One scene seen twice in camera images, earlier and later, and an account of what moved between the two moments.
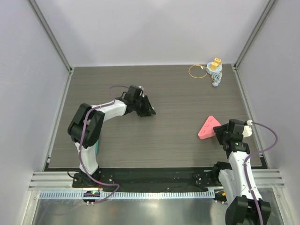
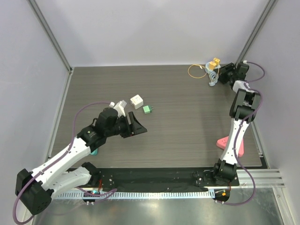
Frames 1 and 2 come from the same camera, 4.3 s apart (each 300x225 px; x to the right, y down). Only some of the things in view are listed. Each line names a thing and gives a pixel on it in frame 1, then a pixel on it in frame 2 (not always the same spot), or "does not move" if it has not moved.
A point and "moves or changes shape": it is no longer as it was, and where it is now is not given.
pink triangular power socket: [207, 131] moves or changes shape
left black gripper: [147, 110] to [136, 128]
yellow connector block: [214, 64] does not move
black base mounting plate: [147, 177] does not move
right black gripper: [223, 131] to [225, 71]
